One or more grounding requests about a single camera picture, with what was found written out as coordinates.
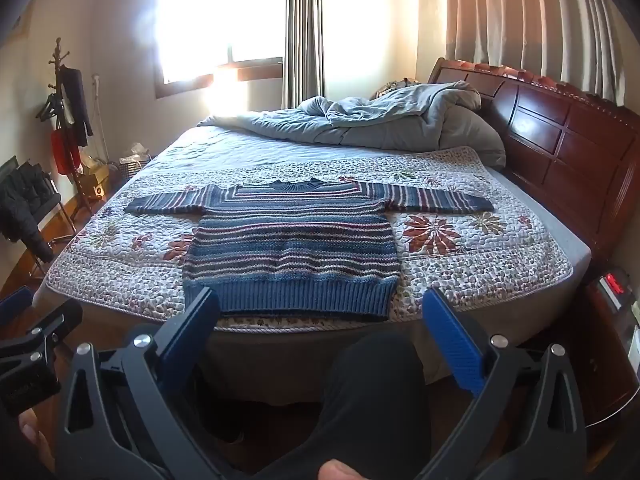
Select person's leg in black pants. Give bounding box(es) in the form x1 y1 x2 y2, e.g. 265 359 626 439
240 331 427 480

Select wooden coat rack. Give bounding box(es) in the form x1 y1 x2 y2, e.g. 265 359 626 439
47 37 94 217

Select bed with grey sheet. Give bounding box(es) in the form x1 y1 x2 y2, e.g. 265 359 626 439
32 120 593 403

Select patterned pillow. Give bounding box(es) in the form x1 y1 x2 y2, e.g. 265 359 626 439
372 78 420 101

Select grey pillow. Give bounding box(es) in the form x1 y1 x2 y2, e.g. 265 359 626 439
439 105 507 169

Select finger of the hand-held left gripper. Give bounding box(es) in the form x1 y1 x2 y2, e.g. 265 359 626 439
0 300 84 367
0 286 32 314

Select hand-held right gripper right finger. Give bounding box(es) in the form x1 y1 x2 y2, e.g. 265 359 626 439
415 287 588 480

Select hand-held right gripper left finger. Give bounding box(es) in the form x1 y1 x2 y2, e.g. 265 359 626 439
54 287 236 480

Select black hanging garment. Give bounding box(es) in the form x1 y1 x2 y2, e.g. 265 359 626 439
60 66 95 147

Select red digital clock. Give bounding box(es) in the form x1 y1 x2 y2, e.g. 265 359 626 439
597 270 632 307

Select wooden nightstand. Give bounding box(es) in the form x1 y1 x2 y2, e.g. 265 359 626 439
575 266 640 433

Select grey curtain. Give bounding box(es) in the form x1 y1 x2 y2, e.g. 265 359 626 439
282 0 327 111

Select red wooden headboard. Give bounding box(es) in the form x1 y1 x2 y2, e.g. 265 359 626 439
427 57 640 273

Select grey duvet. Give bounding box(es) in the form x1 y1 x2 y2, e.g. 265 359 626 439
197 80 483 150

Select black clothes hangers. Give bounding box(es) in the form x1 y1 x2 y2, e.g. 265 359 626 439
36 91 64 122

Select black jacket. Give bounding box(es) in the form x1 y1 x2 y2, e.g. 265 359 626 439
0 160 55 264

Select metal chair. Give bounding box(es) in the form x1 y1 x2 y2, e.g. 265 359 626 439
0 155 77 281

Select white plastic item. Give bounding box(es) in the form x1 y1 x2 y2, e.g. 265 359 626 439
620 324 640 367

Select window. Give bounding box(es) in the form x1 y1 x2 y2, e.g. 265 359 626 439
152 0 289 99

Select floral quilted bedspread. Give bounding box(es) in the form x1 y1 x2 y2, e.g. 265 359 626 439
46 146 573 333

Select beige curtain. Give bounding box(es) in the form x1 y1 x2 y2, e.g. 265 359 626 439
442 0 627 107

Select person's bare foot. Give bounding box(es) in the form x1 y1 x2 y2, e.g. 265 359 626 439
317 460 374 480

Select blue striped knit sweater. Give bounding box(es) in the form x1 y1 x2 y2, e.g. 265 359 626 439
123 177 496 322

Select person's left hand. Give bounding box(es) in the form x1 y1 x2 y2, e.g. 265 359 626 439
20 409 54 461

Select basket with tissues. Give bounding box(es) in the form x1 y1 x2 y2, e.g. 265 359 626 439
119 142 152 179

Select white wall pipe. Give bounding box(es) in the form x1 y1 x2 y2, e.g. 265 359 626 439
92 75 109 162

